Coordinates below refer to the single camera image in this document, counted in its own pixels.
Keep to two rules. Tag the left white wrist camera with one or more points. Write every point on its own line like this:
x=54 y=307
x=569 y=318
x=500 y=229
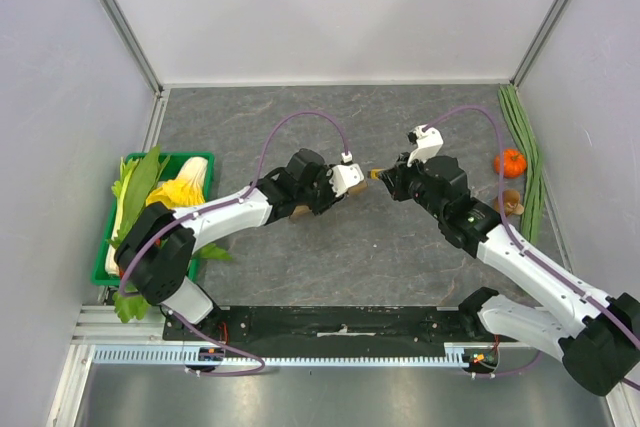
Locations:
x=346 y=175

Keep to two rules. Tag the brown cardboard box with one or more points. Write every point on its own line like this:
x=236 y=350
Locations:
x=350 y=194

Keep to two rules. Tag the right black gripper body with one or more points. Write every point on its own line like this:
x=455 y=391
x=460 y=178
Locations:
x=400 y=179

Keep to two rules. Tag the brown toy mushroom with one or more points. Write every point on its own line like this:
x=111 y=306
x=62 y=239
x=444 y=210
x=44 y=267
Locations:
x=510 y=202

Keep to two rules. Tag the yellow toy napa cabbage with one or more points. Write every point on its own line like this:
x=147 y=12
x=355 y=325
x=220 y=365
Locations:
x=186 y=189

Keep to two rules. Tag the green long beans bundle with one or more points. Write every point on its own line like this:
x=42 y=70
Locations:
x=522 y=132

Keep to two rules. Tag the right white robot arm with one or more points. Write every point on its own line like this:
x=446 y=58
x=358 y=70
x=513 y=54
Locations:
x=594 y=335

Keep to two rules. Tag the orange toy pumpkin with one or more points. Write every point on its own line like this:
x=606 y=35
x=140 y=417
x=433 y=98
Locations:
x=511 y=162

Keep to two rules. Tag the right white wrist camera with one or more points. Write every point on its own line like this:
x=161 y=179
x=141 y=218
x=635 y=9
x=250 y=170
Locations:
x=427 y=141

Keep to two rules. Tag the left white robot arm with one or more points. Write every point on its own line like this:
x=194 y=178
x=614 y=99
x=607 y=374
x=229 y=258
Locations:
x=156 y=253

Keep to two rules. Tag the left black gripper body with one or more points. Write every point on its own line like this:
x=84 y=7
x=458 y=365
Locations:
x=320 y=196

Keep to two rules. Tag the yellow utility knife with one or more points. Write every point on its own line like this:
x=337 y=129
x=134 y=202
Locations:
x=376 y=174

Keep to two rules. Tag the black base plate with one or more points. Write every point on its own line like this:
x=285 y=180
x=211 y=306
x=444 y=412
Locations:
x=341 y=331

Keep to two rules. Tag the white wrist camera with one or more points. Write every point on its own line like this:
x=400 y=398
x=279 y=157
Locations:
x=427 y=141
x=346 y=175

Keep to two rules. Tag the green leafy vegetable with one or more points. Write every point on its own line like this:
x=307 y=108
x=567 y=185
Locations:
x=138 y=179

